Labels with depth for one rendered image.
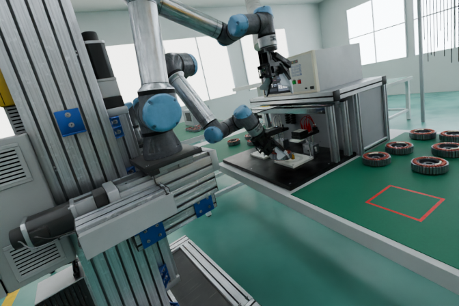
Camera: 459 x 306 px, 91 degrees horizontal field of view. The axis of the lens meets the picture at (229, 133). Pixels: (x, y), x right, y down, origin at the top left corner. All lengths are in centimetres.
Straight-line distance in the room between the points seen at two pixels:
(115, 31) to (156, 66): 516
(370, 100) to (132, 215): 122
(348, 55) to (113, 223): 132
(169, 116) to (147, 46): 21
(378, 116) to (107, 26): 540
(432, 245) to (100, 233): 85
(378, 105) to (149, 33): 120
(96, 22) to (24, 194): 517
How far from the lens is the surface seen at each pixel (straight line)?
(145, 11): 78
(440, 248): 80
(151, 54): 74
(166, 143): 86
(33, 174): 96
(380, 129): 151
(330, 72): 131
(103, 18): 596
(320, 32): 914
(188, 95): 101
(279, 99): 138
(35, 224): 88
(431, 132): 156
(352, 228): 83
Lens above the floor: 124
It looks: 12 degrees down
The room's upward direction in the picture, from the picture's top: 12 degrees counter-clockwise
